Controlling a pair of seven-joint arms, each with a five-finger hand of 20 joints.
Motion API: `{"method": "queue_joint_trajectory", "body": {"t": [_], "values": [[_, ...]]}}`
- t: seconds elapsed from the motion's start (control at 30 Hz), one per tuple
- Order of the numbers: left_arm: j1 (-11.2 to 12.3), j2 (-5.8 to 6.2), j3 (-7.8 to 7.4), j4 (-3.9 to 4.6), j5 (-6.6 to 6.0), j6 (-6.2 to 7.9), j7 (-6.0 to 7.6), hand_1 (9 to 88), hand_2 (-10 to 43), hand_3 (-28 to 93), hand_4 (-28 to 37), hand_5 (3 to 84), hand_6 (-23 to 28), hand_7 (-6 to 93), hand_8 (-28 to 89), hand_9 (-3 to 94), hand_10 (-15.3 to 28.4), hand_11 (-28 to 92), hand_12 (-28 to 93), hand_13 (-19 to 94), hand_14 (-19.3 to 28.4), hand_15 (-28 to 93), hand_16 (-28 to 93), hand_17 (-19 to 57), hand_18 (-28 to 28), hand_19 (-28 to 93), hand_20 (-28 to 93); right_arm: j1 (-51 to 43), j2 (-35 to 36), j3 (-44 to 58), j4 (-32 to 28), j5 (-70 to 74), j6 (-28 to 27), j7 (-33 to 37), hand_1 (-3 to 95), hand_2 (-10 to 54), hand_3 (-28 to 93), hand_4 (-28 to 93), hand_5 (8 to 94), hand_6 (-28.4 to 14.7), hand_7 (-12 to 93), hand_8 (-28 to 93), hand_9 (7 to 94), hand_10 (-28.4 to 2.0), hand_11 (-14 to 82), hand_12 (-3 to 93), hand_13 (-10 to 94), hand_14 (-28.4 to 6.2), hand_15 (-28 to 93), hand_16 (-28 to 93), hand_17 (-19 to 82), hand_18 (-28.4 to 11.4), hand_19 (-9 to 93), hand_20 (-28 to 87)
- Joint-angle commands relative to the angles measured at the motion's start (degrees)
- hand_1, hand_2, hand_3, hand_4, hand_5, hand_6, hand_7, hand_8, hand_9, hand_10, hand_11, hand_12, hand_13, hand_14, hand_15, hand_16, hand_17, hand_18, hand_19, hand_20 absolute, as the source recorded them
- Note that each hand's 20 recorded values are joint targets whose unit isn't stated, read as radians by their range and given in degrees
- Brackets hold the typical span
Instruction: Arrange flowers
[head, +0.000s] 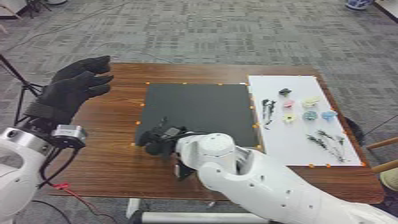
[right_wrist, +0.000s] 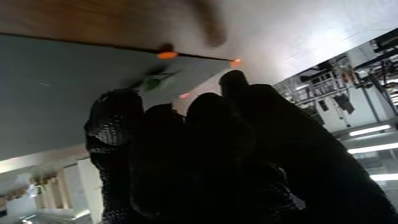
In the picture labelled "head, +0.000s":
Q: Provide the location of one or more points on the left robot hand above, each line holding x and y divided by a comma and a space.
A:
68, 90

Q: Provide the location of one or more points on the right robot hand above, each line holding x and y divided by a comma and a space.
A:
156, 140

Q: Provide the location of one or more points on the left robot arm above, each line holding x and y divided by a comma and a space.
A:
18, 166

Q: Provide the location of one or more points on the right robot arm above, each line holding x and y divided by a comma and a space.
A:
259, 183

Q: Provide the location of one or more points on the black tripod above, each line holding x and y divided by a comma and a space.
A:
23, 88

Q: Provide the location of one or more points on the dark mat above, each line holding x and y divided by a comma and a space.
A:
201, 106

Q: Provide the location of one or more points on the long green sprig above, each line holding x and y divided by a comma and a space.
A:
267, 110

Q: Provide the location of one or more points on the yellow flower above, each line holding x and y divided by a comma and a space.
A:
288, 118

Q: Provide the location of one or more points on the white sheet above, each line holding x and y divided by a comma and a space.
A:
295, 146

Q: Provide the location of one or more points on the pale grey bar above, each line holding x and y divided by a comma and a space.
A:
201, 218

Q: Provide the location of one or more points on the pink flower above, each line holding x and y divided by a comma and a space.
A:
288, 104

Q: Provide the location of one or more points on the small dark green sprig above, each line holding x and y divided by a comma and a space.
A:
284, 91

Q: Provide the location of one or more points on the blue flower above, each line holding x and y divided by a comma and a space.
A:
309, 116
329, 115

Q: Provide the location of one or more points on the white flower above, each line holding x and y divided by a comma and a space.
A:
309, 101

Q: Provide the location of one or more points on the wooden chair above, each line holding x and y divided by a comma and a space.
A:
384, 156

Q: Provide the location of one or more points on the blue and white vase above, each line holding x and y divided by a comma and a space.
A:
359, 4

